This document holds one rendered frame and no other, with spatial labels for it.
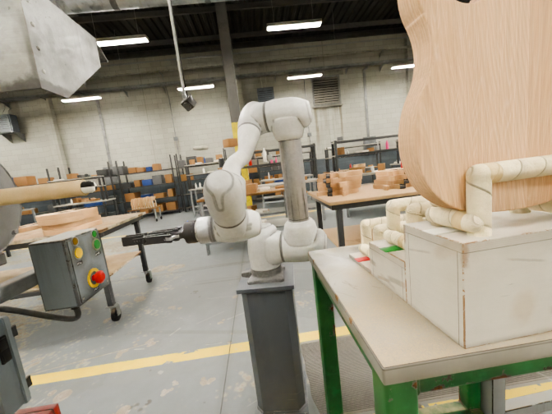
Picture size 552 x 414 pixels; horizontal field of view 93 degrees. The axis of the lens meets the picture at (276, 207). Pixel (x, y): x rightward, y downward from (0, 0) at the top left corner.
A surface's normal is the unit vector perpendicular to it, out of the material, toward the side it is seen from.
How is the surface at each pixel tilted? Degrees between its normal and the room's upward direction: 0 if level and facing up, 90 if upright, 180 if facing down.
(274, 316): 90
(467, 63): 90
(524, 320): 90
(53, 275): 90
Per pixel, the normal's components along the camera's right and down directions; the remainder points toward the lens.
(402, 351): -0.12, -0.98
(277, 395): -0.06, 0.15
